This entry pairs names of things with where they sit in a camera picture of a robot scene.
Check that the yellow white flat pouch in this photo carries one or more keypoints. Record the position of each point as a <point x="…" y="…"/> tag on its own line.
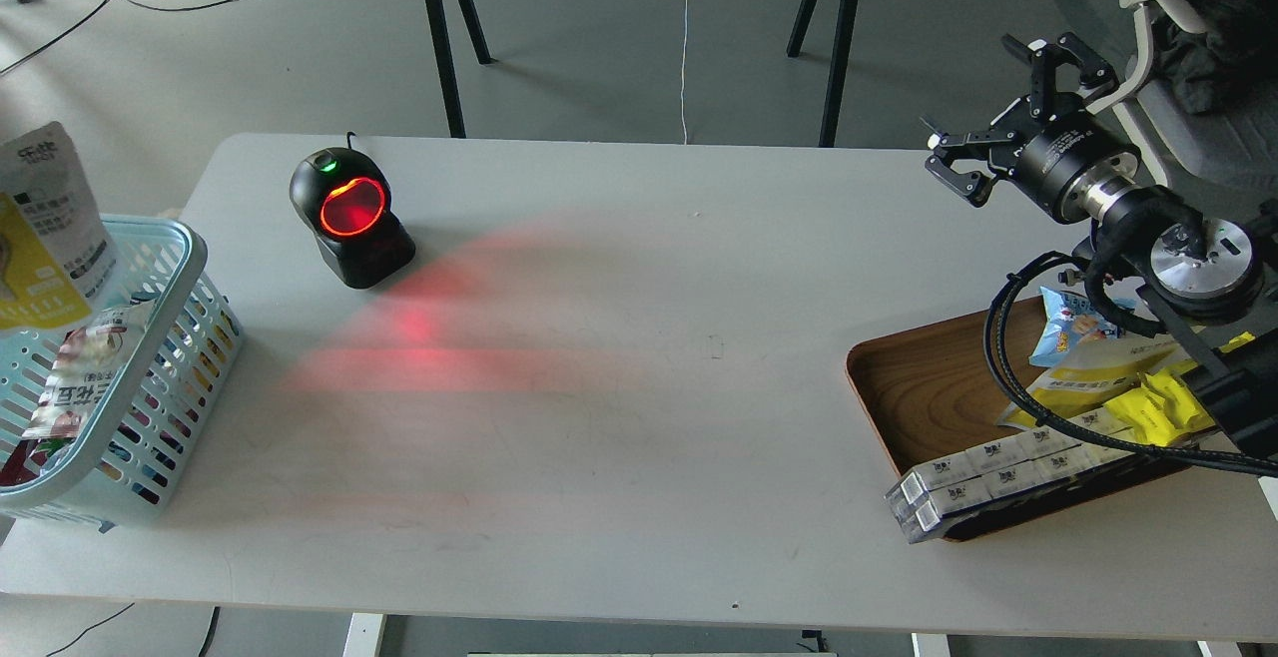
<point x="1096" y="371"/>

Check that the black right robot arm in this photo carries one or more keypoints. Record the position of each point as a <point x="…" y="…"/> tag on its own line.
<point x="1152" y="264"/>

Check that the brown wooden tray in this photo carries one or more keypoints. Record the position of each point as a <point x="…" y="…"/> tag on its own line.
<point x="927" y="394"/>

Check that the light blue plastic basket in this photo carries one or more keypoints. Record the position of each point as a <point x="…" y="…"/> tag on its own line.
<point x="125" y="465"/>

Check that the yellow white nut snack pouch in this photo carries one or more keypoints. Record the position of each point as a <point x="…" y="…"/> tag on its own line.
<point x="59" y="262"/>

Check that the white boxed snack pack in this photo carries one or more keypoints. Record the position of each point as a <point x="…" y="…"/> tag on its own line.
<point x="1003" y="483"/>

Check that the white office chair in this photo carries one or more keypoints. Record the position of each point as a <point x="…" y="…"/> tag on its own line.
<point x="1234" y="147"/>

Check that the red white snack bag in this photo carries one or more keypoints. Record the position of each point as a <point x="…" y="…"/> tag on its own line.
<point x="87" y="363"/>

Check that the dark grey cloth on chair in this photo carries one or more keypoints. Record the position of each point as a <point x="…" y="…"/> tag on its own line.
<point x="1210" y="71"/>

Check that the black barcode scanner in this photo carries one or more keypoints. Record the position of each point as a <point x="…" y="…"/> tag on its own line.
<point x="345" y="200"/>

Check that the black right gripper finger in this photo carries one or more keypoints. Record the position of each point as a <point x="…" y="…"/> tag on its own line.
<point x="1044" y="58"/>
<point x="971" y="162"/>

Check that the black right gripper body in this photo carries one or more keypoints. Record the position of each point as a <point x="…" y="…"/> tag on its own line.
<point x="1070" y="167"/>

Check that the yellow cartoon snack bag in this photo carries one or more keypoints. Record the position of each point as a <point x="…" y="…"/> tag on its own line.
<point x="1160" y="409"/>

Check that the blue snack bag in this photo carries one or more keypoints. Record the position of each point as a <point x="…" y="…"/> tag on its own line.
<point x="1070" y="319"/>

